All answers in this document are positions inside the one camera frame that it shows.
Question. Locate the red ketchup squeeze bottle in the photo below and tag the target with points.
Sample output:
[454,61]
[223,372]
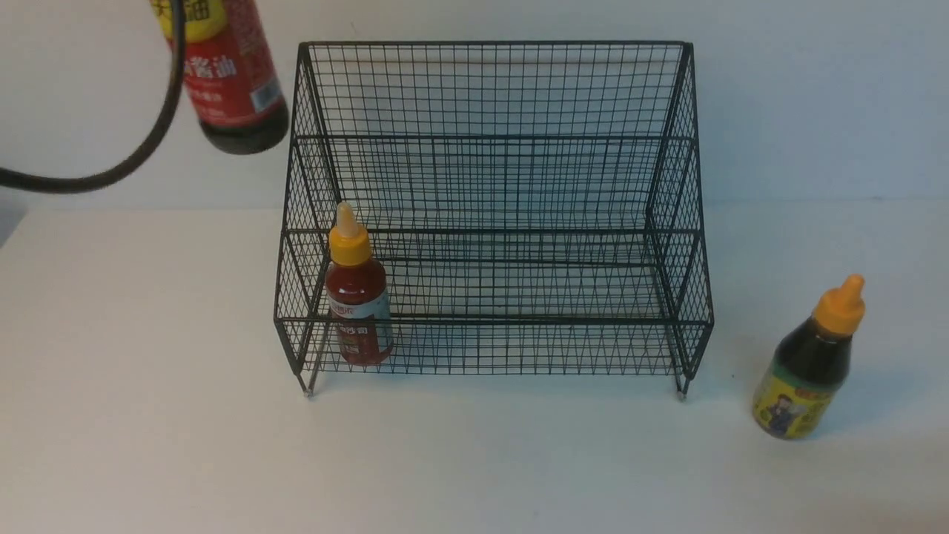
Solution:
[357,289]

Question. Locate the tall soy sauce bottle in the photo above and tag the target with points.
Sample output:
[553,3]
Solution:
[230,77]

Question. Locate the dark sauce bottle yellow label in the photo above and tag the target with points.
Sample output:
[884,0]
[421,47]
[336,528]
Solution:
[810,364]

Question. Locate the black wire mesh shelf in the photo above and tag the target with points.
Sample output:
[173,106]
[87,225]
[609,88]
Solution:
[537,206]

